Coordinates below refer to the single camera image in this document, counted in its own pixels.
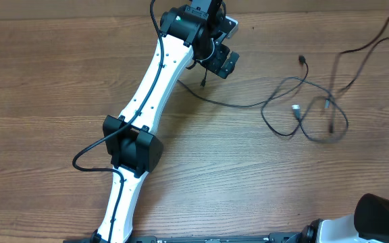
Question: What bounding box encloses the black USB cable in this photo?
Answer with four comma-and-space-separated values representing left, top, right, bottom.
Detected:
290, 0, 389, 144
177, 55, 334, 138

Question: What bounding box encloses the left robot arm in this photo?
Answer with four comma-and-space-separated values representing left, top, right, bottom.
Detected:
90, 0, 239, 242

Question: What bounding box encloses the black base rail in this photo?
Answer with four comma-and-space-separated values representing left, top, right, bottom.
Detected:
62, 232, 303, 243

